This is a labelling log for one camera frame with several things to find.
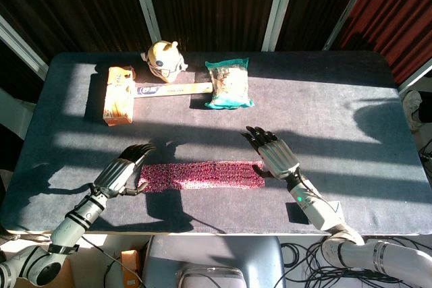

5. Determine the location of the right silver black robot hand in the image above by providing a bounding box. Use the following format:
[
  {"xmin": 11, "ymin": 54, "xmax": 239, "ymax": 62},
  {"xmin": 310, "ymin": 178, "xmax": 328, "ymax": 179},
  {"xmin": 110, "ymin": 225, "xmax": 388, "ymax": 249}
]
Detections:
[{"xmin": 240, "ymin": 126, "xmax": 301, "ymax": 181}]

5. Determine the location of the green snack bag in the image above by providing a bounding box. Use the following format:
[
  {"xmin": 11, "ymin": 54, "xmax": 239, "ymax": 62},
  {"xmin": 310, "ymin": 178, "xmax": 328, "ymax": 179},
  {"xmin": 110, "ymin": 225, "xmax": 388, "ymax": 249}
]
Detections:
[{"xmin": 204, "ymin": 57, "xmax": 255, "ymax": 111}]

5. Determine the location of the black cable bundle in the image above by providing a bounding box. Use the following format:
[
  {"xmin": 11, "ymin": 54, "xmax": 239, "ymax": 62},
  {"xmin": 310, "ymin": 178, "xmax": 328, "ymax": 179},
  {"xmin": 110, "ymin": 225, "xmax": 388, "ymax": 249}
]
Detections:
[{"xmin": 280, "ymin": 233, "xmax": 432, "ymax": 288}]

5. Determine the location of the long white toothpaste box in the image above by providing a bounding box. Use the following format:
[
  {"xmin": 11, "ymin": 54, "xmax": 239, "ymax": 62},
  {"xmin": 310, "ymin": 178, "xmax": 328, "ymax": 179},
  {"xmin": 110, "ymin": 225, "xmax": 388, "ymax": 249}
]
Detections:
[{"xmin": 133, "ymin": 82, "xmax": 214, "ymax": 99}]

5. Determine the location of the dark grey table cloth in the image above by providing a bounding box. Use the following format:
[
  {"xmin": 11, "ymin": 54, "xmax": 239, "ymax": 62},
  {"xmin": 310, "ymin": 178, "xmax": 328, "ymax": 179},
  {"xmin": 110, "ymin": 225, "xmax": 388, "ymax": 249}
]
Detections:
[{"xmin": 0, "ymin": 51, "xmax": 432, "ymax": 237}]

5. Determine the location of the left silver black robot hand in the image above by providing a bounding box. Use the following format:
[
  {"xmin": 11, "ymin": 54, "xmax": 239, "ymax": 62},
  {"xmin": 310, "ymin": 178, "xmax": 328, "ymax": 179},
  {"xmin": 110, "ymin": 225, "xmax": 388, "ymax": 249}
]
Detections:
[{"xmin": 91, "ymin": 143, "xmax": 157, "ymax": 200}]

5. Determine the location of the white window post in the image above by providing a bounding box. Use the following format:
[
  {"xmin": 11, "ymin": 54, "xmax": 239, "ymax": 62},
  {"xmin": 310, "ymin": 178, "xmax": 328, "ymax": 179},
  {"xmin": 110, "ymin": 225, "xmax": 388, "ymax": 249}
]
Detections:
[
  {"xmin": 261, "ymin": 0, "xmax": 292, "ymax": 53},
  {"xmin": 322, "ymin": 0, "xmax": 378, "ymax": 51},
  {"xmin": 128, "ymin": 0, "xmax": 162, "ymax": 45}
]

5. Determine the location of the orange carton box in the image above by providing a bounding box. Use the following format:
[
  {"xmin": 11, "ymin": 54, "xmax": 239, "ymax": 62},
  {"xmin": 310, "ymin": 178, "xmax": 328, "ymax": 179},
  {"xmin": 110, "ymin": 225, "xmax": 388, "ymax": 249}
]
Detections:
[{"xmin": 103, "ymin": 65, "xmax": 136, "ymax": 127}]

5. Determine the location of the yellow plush toy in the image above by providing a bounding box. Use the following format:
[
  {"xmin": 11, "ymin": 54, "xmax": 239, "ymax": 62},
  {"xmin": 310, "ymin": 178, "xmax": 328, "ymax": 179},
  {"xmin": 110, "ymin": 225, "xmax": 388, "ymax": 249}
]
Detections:
[{"xmin": 140, "ymin": 40, "xmax": 189, "ymax": 84}]

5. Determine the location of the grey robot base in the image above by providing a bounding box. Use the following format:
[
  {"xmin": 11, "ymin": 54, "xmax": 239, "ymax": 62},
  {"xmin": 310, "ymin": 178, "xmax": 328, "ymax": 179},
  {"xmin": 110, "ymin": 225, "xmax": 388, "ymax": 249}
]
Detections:
[{"xmin": 143, "ymin": 235, "xmax": 286, "ymax": 288}]

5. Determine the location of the red curtain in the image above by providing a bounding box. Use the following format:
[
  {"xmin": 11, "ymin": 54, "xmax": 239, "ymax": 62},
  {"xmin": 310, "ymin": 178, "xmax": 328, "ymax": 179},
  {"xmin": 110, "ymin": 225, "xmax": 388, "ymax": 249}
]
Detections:
[{"xmin": 337, "ymin": 0, "xmax": 432, "ymax": 86}]

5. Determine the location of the dark red knitted cloth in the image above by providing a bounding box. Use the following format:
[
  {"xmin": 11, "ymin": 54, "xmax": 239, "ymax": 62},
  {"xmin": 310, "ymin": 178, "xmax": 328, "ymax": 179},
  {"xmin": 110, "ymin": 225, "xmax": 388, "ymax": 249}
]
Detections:
[{"xmin": 137, "ymin": 161, "xmax": 266, "ymax": 194}]

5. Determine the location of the small orange cardboard piece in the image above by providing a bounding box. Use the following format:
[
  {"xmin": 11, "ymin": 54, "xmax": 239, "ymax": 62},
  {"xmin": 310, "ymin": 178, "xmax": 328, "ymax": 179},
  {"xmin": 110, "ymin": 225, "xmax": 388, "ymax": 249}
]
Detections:
[{"xmin": 120, "ymin": 250, "xmax": 141, "ymax": 288}]

